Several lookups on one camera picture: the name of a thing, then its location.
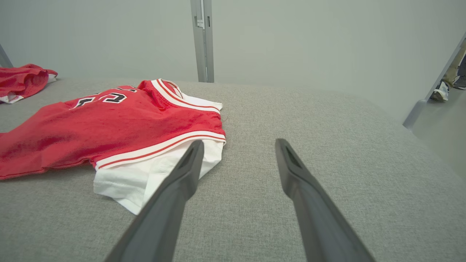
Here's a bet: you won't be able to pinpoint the grey metal frame bar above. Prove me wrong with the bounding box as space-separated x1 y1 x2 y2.
0 44 13 68

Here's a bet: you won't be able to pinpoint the red basketball jersey white sleeves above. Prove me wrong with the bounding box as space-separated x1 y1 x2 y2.
0 78 227 215

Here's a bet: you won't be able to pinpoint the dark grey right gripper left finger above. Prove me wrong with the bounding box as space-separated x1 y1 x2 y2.
104 140 205 262

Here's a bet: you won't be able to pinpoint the khaki trouser leg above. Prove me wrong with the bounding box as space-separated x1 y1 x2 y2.
442 38 466 88

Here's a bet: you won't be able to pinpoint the red shorts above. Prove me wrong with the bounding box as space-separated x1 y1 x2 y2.
0 64 58 104

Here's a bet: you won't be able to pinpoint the white sneaker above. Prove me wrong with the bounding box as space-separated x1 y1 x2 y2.
430 81 450 102

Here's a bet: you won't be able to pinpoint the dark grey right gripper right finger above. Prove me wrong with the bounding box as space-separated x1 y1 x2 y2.
275 138 375 262

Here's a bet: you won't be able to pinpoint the grey slanted frame post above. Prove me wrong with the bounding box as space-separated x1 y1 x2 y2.
402 33 466 130

